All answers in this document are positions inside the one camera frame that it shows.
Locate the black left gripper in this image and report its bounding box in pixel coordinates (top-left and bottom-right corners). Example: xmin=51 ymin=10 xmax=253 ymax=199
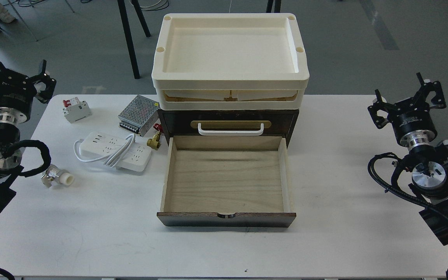
xmin=0 ymin=59 xmax=57 ymax=119

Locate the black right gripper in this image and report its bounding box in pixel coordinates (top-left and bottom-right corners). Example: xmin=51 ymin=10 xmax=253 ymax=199
xmin=367 ymin=72 xmax=447 ymax=141

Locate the white power strip with cable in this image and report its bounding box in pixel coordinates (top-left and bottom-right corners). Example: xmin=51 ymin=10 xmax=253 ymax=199
xmin=73 ymin=131 xmax=152 ymax=172

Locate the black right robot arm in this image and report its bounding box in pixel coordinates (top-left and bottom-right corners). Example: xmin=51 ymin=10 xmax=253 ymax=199
xmin=367 ymin=73 xmax=448 ymax=279

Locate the metal white pipe fitting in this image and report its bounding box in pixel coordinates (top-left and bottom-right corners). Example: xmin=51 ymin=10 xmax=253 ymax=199
xmin=41 ymin=164 xmax=75 ymax=188

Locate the metal mesh power supply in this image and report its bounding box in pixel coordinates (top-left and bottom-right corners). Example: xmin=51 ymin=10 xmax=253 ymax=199
xmin=118 ymin=94 xmax=159 ymax=137

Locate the cream plastic tray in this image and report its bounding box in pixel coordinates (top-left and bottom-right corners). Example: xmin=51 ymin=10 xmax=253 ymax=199
xmin=152 ymin=14 xmax=310 ymax=110

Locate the open wooden drawer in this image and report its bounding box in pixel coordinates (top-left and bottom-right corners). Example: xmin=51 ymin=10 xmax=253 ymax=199
xmin=157 ymin=135 xmax=296 ymax=228

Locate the white circuit breaker red switch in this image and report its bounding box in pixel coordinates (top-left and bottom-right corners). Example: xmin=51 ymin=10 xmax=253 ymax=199
xmin=62 ymin=97 xmax=92 ymax=123

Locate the brass valve red handle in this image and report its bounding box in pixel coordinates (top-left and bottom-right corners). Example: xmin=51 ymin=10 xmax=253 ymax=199
xmin=146 ymin=123 xmax=164 ymax=151

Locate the white drawer handle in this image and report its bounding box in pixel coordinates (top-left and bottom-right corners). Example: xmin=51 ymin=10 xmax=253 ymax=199
xmin=197 ymin=123 xmax=264 ymax=136

